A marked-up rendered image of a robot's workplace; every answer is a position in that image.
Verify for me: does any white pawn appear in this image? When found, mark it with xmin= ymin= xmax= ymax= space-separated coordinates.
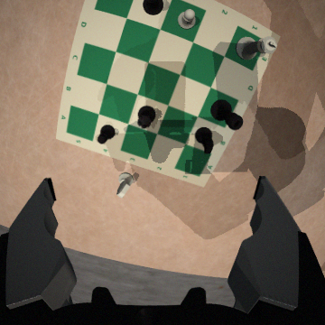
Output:
xmin=178 ymin=9 xmax=196 ymax=29

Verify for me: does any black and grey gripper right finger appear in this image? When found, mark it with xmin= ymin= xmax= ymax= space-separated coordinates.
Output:
xmin=227 ymin=176 xmax=325 ymax=325

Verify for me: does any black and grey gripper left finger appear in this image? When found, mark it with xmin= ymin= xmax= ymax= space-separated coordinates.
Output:
xmin=0 ymin=178 xmax=77 ymax=325

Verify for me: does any green and cream chessboard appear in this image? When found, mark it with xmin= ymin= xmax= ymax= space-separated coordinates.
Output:
xmin=56 ymin=0 xmax=281 ymax=187

